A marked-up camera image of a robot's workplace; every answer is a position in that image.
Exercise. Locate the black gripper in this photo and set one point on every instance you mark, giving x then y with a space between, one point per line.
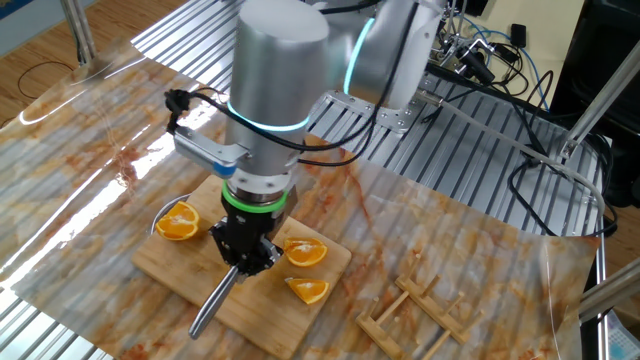
247 235

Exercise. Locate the cut orange piece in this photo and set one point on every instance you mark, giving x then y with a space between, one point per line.
177 222
310 291
305 252

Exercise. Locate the steel cleaver knife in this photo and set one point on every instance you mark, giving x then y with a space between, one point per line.
212 305

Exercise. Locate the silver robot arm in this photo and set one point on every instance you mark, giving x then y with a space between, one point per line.
275 75

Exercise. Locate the bamboo cutting board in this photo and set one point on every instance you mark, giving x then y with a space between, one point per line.
180 265

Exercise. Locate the marble pattern plastic mat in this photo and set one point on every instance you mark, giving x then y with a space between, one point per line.
100 200

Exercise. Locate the wooden peg rack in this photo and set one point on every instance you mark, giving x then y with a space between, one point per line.
425 305

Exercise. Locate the clear plastic tube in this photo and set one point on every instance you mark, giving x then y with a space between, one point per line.
500 134

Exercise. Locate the black power adapter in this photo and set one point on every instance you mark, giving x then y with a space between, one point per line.
518 36

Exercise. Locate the blue white box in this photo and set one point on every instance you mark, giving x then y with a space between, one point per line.
625 340

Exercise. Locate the black equipment case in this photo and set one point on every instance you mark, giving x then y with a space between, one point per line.
600 75

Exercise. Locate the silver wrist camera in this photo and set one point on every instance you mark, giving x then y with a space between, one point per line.
210 152

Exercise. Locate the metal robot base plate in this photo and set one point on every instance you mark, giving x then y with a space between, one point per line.
390 117

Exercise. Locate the black camera clamp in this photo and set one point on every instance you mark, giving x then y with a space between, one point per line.
477 65

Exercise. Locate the thin aluminium frame post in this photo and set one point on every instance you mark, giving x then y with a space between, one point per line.
601 300

